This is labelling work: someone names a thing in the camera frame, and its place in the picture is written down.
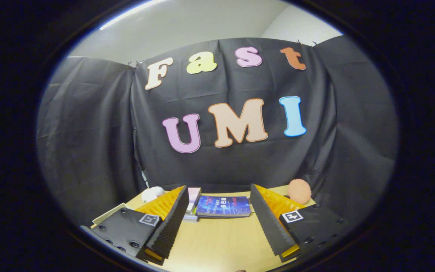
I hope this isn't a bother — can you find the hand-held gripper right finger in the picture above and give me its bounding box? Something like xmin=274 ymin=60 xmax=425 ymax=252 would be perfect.
xmin=250 ymin=184 xmax=351 ymax=263

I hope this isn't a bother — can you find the grey fabric storage box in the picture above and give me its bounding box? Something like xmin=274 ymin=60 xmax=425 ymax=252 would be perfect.
xmin=91 ymin=202 xmax=128 ymax=226

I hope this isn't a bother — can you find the black backdrop cloth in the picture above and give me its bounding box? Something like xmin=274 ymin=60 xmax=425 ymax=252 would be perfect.
xmin=36 ymin=36 xmax=400 ymax=232

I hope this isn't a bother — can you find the white plush toy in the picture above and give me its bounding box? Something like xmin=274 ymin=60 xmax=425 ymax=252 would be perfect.
xmin=141 ymin=186 xmax=165 ymax=203

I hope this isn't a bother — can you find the blue cover book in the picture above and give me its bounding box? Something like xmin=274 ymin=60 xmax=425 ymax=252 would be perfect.
xmin=196 ymin=195 xmax=251 ymax=219

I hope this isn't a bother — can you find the orange fuzzy ball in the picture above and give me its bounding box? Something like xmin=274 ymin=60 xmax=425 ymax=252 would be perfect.
xmin=287 ymin=179 xmax=312 ymax=205

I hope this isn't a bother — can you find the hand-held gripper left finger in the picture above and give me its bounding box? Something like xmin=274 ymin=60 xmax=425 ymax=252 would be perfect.
xmin=80 ymin=185 xmax=190 ymax=266

